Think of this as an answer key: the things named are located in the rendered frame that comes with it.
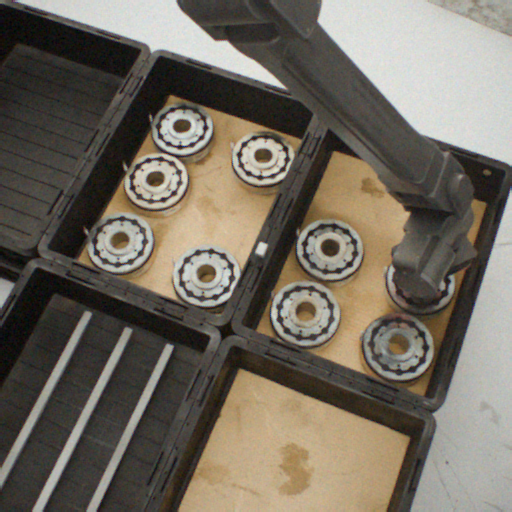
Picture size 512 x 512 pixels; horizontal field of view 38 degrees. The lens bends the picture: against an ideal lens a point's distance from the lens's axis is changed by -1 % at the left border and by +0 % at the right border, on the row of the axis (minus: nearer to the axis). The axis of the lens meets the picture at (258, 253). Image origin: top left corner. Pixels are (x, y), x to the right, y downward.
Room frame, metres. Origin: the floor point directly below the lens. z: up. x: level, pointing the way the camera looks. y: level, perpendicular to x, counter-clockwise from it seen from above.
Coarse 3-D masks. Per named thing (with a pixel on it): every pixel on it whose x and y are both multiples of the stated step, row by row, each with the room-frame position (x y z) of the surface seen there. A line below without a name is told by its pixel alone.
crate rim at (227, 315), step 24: (144, 72) 0.75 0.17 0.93; (216, 72) 0.75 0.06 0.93; (288, 96) 0.70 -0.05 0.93; (120, 120) 0.66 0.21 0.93; (312, 120) 0.65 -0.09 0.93; (288, 168) 0.57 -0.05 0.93; (72, 192) 0.54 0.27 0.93; (288, 192) 0.53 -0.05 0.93; (48, 240) 0.46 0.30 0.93; (264, 240) 0.45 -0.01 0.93; (72, 264) 0.42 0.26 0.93; (120, 288) 0.38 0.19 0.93; (144, 288) 0.38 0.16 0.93; (240, 288) 0.38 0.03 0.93; (192, 312) 0.35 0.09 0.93
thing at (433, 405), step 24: (312, 144) 0.61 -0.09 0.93; (504, 168) 0.56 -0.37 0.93; (504, 192) 0.52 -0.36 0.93; (288, 216) 0.49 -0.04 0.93; (264, 264) 0.42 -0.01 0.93; (480, 264) 0.41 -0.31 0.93; (240, 312) 0.35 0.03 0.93; (240, 336) 0.31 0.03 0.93; (264, 336) 0.31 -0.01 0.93; (456, 336) 0.31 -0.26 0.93; (312, 360) 0.28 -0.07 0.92; (456, 360) 0.27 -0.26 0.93; (384, 384) 0.24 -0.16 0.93; (432, 408) 0.21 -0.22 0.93
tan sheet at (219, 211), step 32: (224, 128) 0.71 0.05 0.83; (256, 128) 0.71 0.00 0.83; (224, 160) 0.65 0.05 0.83; (192, 192) 0.59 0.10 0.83; (224, 192) 0.59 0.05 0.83; (160, 224) 0.53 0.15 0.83; (192, 224) 0.53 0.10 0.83; (224, 224) 0.53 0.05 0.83; (256, 224) 0.53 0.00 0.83; (160, 256) 0.48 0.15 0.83; (160, 288) 0.42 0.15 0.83
